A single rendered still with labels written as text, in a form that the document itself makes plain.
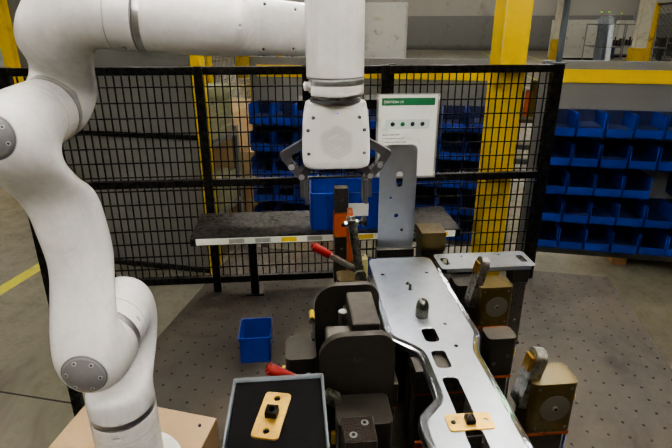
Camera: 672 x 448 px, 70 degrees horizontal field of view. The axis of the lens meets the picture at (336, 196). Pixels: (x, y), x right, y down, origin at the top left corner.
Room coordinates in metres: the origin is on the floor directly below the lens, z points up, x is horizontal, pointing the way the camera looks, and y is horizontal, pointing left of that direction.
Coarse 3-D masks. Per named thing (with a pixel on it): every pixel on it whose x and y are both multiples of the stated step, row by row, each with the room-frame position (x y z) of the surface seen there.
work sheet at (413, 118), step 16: (384, 96) 1.69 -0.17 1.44; (400, 96) 1.69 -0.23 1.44; (416, 96) 1.70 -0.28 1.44; (432, 96) 1.70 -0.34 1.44; (384, 112) 1.69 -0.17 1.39; (400, 112) 1.69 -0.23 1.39; (416, 112) 1.70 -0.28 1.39; (432, 112) 1.70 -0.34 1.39; (384, 128) 1.69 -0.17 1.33; (400, 128) 1.69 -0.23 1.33; (416, 128) 1.70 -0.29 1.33; (432, 128) 1.70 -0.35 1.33; (384, 144) 1.69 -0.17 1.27; (416, 144) 1.70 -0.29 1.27; (432, 144) 1.70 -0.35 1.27; (432, 160) 1.70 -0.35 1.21; (400, 176) 1.69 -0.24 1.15; (432, 176) 1.70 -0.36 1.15
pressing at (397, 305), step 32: (416, 256) 1.35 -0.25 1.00; (384, 288) 1.15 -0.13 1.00; (416, 288) 1.15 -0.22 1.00; (448, 288) 1.16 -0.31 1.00; (384, 320) 0.99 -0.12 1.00; (416, 320) 1.00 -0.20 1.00; (448, 320) 1.00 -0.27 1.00; (416, 352) 0.88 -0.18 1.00; (448, 352) 0.88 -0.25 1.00; (480, 384) 0.78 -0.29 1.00; (512, 416) 0.70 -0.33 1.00
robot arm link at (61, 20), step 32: (32, 0) 0.65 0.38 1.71; (64, 0) 0.65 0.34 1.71; (96, 0) 0.65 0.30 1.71; (128, 0) 0.66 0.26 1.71; (32, 32) 0.65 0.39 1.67; (64, 32) 0.65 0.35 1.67; (96, 32) 0.65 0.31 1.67; (128, 32) 0.66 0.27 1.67; (32, 64) 0.72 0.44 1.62; (64, 64) 0.68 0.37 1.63; (96, 96) 0.77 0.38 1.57
